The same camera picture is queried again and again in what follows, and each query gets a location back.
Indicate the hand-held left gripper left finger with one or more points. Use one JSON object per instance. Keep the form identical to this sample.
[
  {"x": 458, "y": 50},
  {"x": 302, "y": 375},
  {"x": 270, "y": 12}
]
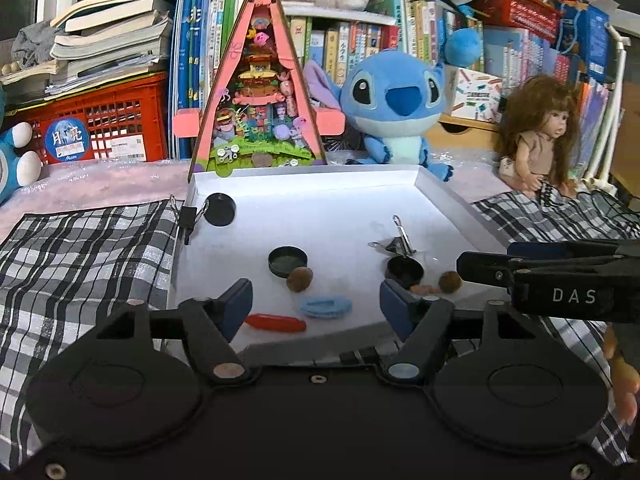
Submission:
[{"x": 237, "y": 307}]

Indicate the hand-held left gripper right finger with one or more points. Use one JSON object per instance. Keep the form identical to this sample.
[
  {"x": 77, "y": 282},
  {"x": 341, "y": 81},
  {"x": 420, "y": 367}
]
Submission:
[{"x": 395, "y": 307}]

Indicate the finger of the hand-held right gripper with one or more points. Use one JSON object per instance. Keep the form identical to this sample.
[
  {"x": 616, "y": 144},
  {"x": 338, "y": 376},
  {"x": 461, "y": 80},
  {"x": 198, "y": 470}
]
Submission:
[
  {"x": 560, "y": 250},
  {"x": 490, "y": 267}
]

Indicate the black round cap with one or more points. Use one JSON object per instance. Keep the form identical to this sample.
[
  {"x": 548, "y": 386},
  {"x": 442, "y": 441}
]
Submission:
[
  {"x": 405, "y": 272},
  {"x": 220, "y": 209},
  {"x": 287, "y": 261}
]

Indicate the red chili toy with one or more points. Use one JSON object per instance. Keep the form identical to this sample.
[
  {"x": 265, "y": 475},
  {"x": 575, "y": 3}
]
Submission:
[{"x": 275, "y": 323}]

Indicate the brown round ball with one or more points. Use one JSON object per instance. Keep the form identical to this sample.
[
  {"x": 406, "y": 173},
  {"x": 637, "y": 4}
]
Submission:
[
  {"x": 300, "y": 279},
  {"x": 450, "y": 282}
]

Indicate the black binder clip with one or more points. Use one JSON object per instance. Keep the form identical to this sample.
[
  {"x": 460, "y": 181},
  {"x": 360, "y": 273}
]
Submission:
[
  {"x": 187, "y": 217},
  {"x": 396, "y": 246}
]

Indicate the blue oval toy piece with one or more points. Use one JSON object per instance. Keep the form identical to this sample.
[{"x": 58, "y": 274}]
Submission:
[{"x": 325, "y": 306}]

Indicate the white cardboard box lid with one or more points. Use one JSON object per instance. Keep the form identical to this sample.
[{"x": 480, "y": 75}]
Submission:
[{"x": 325, "y": 220}]

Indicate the person's right hand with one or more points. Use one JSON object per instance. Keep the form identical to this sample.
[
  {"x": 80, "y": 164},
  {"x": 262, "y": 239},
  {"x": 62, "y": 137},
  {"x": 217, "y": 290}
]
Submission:
[{"x": 625, "y": 375}]

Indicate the long-haired baby doll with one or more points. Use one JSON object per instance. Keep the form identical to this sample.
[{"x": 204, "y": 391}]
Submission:
[{"x": 540, "y": 130}]

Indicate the wooden drawer box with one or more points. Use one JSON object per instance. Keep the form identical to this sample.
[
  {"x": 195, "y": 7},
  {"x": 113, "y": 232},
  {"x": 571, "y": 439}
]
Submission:
[{"x": 460, "y": 132}]

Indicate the white pipe rack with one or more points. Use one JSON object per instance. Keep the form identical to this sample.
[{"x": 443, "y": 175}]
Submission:
[{"x": 617, "y": 100}]

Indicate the black white plaid cloth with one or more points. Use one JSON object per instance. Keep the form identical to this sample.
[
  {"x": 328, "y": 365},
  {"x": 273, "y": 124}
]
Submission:
[{"x": 75, "y": 260}]

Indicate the white printed carton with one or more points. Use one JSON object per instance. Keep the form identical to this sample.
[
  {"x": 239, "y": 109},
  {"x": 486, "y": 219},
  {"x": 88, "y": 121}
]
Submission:
[{"x": 475, "y": 92}]

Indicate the blue alien plush toy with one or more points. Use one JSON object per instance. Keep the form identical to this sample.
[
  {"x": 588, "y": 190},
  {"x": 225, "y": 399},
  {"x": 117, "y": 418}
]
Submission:
[{"x": 395, "y": 105}]

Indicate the row of colourful spine books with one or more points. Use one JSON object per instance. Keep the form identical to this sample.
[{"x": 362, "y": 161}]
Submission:
[{"x": 530, "y": 60}]

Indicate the pink triangular miniature house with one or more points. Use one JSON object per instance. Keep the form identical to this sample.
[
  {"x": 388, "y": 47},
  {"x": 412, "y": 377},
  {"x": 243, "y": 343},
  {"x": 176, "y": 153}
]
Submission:
[{"x": 260, "y": 90}]

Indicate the red plastic crate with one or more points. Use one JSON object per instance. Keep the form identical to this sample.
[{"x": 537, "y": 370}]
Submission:
[{"x": 125, "y": 115}]

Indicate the red plastic basket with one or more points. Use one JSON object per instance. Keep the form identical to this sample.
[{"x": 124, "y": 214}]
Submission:
[{"x": 520, "y": 10}]

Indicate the row of tall green books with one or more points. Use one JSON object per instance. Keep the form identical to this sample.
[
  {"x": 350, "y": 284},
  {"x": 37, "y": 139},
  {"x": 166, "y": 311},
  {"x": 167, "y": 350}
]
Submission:
[{"x": 425, "y": 25}]

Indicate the row of small shelf books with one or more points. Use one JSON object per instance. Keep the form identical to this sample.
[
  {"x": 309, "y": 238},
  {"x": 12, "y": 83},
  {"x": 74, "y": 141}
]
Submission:
[{"x": 345, "y": 50}]

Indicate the row of thin blue books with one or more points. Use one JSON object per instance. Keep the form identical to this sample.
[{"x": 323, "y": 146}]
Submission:
[{"x": 192, "y": 50}]

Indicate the blue cat plush toy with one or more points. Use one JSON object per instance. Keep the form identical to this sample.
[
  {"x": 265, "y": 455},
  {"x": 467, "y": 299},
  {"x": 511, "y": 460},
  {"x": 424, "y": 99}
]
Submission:
[{"x": 17, "y": 160}]

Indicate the white bookshelf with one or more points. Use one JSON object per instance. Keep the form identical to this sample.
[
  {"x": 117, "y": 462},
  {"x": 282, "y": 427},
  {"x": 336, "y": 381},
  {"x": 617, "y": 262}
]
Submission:
[{"x": 345, "y": 16}]

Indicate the stack of loose books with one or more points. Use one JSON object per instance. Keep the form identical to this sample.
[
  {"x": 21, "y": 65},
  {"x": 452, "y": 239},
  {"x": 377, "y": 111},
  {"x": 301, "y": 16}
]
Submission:
[{"x": 110, "y": 30}]

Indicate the grey crumpled cloth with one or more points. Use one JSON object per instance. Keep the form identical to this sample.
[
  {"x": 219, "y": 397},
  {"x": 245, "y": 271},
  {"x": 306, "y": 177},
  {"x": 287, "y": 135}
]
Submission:
[{"x": 32, "y": 47}]

